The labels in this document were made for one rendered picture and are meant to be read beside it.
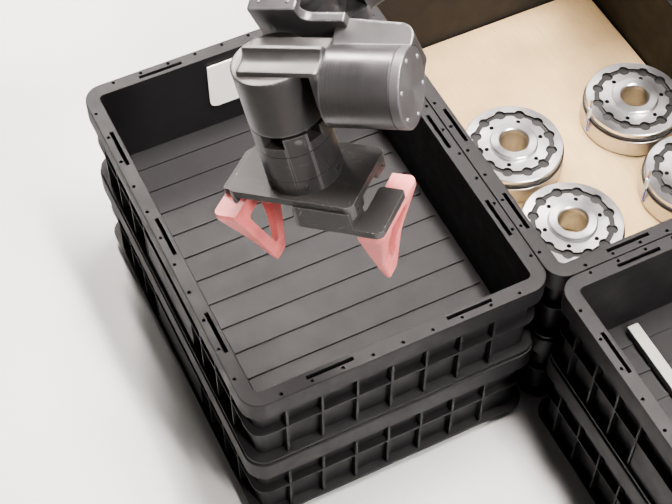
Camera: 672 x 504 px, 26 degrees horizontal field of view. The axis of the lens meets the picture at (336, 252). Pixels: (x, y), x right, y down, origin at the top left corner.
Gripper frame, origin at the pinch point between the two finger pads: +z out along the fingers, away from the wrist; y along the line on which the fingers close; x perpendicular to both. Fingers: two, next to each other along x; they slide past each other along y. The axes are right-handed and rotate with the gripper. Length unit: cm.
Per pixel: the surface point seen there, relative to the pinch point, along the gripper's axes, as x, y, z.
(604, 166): 38.8, 7.8, 25.5
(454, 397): 9.3, 1.6, 29.1
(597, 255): 19.8, 13.5, 17.9
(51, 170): 25, -53, 23
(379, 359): 2.3, -0.3, 15.6
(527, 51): 51, -4, 22
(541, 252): 18.2, 8.9, 16.7
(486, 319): 10.4, 6.2, 17.9
